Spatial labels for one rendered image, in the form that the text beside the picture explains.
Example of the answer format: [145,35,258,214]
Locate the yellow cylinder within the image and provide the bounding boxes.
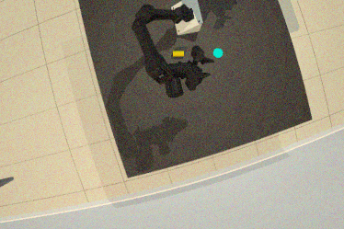
[173,51,184,56]

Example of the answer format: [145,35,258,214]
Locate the cyan circle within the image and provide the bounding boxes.
[213,48,223,58]

